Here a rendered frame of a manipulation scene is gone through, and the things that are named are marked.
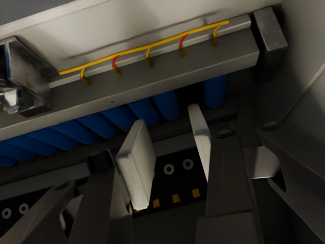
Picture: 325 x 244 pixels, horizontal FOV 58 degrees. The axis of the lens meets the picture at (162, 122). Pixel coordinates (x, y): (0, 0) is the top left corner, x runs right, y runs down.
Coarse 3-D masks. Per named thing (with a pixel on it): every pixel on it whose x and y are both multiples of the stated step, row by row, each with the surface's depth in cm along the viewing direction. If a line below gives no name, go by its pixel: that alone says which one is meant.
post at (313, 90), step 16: (320, 80) 16; (304, 96) 19; (320, 96) 16; (304, 112) 19; (320, 112) 17; (304, 128) 20; (320, 128) 18; (288, 208) 31; (304, 224) 27; (304, 240) 28; (320, 240) 24
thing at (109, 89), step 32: (192, 32) 16; (128, 64) 19; (160, 64) 18; (192, 64) 18; (224, 64) 18; (64, 96) 19; (96, 96) 18; (128, 96) 19; (0, 128) 19; (32, 128) 20
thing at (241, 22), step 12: (228, 24) 17; (240, 24) 17; (192, 36) 18; (204, 36) 18; (156, 48) 18; (168, 48) 18; (108, 60) 18; (120, 60) 18; (132, 60) 18; (72, 72) 18; (84, 72) 18; (96, 72) 18; (60, 84) 19
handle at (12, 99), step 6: (0, 84) 14; (6, 84) 14; (12, 84) 15; (0, 90) 14; (6, 90) 15; (12, 90) 15; (18, 90) 15; (6, 96) 15; (12, 96) 15; (18, 96) 15; (6, 102) 15; (12, 102) 15; (18, 102) 15; (6, 108) 15; (12, 108) 15; (18, 108) 15
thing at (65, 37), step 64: (0, 0) 14; (64, 0) 14; (128, 0) 14; (192, 0) 15; (256, 0) 17; (320, 0) 13; (64, 64) 18; (256, 64) 20; (320, 64) 15; (0, 192) 32
